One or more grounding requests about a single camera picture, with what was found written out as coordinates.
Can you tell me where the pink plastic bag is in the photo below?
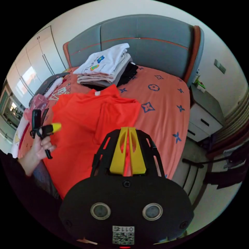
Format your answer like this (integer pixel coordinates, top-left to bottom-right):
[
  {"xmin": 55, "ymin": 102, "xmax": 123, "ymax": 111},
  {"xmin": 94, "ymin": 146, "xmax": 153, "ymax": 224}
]
[{"xmin": 29, "ymin": 94, "xmax": 49, "ymax": 115}]

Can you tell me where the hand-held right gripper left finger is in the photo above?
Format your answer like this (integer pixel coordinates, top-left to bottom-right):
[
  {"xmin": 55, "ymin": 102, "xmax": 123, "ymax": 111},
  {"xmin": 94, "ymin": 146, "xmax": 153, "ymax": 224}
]
[{"xmin": 109, "ymin": 127, "xmax": 129, "ymax": 175}]

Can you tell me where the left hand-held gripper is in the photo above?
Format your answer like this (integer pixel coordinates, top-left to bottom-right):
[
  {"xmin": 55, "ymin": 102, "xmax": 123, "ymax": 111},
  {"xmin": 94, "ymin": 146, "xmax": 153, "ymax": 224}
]
[{"xmin": 30, "ymin": 123, "xmax": 62, "ymax": 160}]

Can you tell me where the grey and white nightstand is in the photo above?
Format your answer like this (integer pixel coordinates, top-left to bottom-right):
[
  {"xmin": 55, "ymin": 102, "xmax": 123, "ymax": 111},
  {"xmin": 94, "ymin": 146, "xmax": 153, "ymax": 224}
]
[{"xmin": 186, "ymin": 83, "xmax": 224, "ymax": 143}]

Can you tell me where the person's body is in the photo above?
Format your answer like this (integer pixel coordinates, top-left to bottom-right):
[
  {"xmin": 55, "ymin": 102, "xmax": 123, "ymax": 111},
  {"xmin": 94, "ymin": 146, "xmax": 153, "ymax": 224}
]
[{"xmin": 0, "ymin": 150, "xmax": 82, "ymax": 249}]

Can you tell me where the grey wall switch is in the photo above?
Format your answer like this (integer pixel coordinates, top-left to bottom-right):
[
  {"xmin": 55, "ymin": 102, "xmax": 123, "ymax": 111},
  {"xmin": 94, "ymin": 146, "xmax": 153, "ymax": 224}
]
[{"xmin": 214, "ymin": 59, "xmax": 227, "ymax": 74}]

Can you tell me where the white wardrobe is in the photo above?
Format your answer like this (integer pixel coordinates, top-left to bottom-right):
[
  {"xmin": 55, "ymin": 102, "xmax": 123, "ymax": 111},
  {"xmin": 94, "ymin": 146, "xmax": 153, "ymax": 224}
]
[{"xmin": 5, "ymin": 25, "xmax": 67, "ymax": 110}]

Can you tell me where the pile of clothes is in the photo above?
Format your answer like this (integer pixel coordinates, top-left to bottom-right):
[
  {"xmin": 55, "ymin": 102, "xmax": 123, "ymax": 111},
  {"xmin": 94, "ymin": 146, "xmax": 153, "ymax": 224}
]
[{"xmin": 73, "ymin": 43, "xmax": 139, "ymax": 88}]

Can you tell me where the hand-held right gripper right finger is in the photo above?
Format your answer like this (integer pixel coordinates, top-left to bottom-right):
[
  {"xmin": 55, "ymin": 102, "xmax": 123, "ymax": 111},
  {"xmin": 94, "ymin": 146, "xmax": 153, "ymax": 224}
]
[{"xmin": 128, "ymin": 127, "xmax": 146, "ymax": 175}]

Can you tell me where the bed with orange printed sheet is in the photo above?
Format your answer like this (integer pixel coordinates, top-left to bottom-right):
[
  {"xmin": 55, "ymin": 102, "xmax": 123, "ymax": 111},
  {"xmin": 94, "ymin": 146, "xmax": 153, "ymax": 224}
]
[{"xmin": 11, "ymin": 14, "xmax": 205, "ymax": 199}]

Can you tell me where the person's left hand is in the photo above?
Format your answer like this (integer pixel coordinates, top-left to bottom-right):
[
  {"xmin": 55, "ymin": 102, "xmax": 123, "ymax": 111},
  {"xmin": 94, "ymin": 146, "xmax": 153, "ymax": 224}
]
[{"xmin": 29, "ymin": 130, "xmax": 57, "ymax": 166}]

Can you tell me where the person's left forearm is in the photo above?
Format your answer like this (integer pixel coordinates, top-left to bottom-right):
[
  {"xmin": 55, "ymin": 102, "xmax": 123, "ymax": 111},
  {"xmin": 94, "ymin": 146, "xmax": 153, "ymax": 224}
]
[{"xmin": 18, "ymin": 154, "xmax": 38, "ymax": 177}]

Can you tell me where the fluorescent orange short sleeve shirt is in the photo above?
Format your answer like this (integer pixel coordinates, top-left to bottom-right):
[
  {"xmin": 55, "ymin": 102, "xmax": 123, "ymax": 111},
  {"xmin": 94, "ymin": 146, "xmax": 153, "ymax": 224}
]
[{"xmin": 43, "ymin": 84, "xmax": 142, "ymax": 200}]

